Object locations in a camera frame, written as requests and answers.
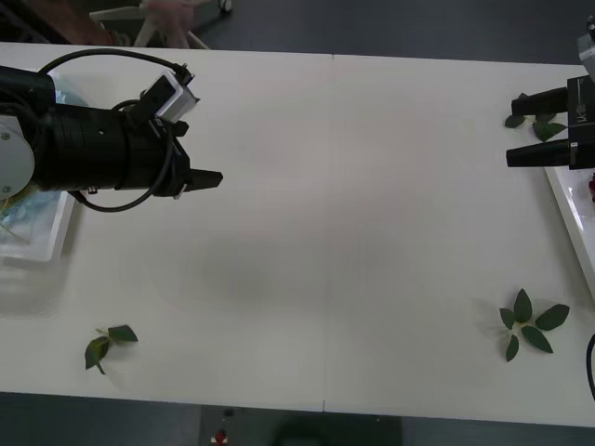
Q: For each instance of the white chair frame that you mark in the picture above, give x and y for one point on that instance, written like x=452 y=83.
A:
x=144 y=28

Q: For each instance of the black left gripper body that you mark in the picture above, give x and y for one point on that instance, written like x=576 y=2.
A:
x=153 y=158

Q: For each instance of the red button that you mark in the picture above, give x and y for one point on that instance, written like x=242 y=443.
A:
x=219 y=436

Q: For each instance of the pale grey wrist camera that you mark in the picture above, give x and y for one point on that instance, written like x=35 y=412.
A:
x=588 y=51
x=179 y=100

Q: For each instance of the loose twig with five leaves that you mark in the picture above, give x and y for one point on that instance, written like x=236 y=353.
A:
x=523 y=306

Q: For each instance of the loose twig with dark leaves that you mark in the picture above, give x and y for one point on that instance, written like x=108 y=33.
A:
x=548 y=130

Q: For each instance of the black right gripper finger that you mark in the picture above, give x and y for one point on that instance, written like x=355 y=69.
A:
x=541 y=103
x=539 y=155

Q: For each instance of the small black knob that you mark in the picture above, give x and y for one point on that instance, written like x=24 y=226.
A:
x=228 y=413

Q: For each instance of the pale grey left wrist camera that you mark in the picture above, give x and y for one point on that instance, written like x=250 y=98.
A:
x=179 y=100

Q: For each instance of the silver and black left arm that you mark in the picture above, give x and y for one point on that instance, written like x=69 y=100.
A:
x=79 y=148

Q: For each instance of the loose twig with two leaves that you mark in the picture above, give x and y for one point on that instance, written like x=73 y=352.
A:
x=122 y=333

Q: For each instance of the shallow white box with flowers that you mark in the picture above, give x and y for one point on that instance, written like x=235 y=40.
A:
x=56 y=232

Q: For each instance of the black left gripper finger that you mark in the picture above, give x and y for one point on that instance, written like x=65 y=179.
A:
x=204 y=180

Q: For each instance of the pale grey right wrist camera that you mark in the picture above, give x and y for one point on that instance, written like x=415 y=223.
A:
x=588 y=51

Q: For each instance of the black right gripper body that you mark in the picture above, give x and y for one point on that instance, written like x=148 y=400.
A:
x=583 y=125

